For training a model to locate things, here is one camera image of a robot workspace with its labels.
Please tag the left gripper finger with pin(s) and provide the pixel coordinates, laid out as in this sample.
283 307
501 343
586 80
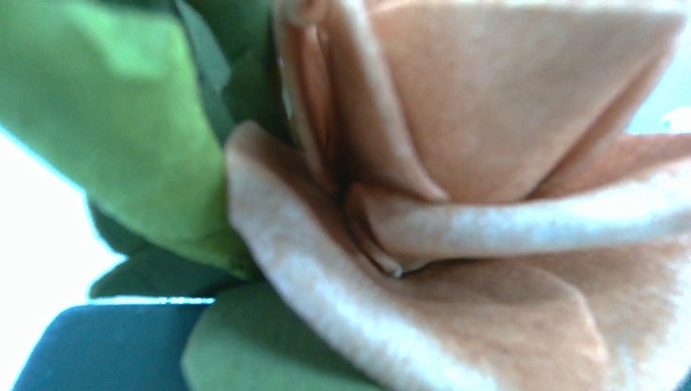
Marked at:
112 347

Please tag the pink orange flower bunch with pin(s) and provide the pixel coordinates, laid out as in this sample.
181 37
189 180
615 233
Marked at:
386 195

